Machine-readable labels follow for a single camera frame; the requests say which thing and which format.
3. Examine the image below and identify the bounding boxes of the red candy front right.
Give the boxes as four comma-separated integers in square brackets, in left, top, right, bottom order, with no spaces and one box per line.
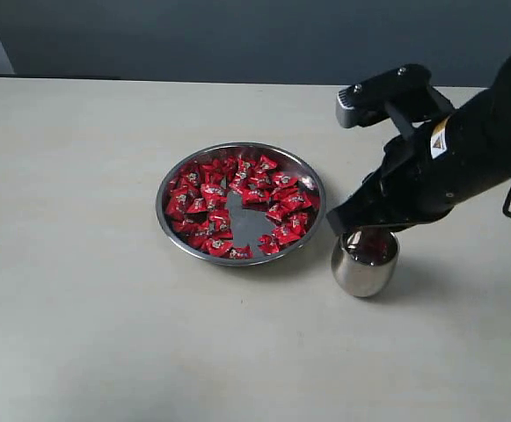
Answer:
[258,234,281,256]

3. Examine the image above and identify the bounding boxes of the red candy top right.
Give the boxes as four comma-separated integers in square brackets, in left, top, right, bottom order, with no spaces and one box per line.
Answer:
[253,155,278,174]

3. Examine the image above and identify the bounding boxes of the red candy front left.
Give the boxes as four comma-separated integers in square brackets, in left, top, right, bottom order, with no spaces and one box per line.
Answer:
[202,238,233,258]

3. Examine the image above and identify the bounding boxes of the red candy front centre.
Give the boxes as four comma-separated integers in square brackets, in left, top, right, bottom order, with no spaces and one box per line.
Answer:
[228,245,253,259]

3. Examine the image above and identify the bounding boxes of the red candies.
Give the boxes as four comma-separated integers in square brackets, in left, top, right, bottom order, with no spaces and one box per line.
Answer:
[347,229,391,266]

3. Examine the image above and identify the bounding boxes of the round stainless steel plate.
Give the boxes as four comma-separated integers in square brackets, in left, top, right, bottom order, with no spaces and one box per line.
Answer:
[156,142,326,266]

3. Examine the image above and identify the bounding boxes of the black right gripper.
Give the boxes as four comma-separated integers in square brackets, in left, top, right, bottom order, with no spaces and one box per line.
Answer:
[326,113,462,236]

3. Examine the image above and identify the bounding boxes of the stainless steel cup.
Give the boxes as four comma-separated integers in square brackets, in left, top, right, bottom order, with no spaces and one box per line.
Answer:
[331,229,399,299]

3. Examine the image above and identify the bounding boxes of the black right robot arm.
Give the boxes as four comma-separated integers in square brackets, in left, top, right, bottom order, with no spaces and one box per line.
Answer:
[326,56,511,235]

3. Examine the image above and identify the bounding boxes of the red candy back right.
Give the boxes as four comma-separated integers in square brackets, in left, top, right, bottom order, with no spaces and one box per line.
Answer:
[271,171,298,189]

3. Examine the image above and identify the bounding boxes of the red candy right lower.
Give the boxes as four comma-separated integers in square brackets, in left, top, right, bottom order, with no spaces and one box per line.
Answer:
[272,224,301,247]

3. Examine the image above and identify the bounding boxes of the red candy far left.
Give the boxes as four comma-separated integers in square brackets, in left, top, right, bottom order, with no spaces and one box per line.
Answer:
[164,189,193,221]

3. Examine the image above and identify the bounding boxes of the red candy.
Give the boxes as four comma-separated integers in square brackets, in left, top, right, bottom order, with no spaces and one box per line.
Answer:
[228,245,253,259]
[271,171,298,189]
[253,155,278,174]
[164,189,193,221]
[202,238,233,258]
[258,234,281,256]
[272,224,301,247]

